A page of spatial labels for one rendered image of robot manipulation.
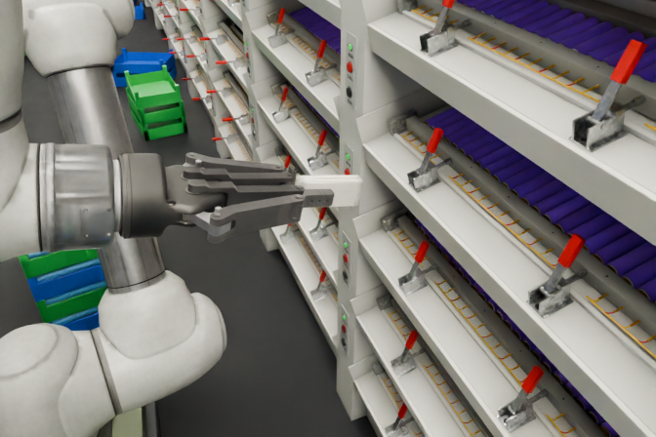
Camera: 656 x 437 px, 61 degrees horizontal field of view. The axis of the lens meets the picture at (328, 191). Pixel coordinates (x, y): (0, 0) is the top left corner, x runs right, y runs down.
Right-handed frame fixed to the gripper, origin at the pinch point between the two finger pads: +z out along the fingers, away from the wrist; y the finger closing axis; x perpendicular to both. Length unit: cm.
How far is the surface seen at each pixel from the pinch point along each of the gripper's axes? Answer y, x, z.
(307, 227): -62, -47, 30
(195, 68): -240, -65, 37
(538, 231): 4.6, -3.5, 26.4
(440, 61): -11.1, 11.4, 17.3
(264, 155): -100, -46, 30
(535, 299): 11.5, -7.6, 21.8
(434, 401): -6, -46, 33
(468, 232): -1.9, -7.8, 22.3
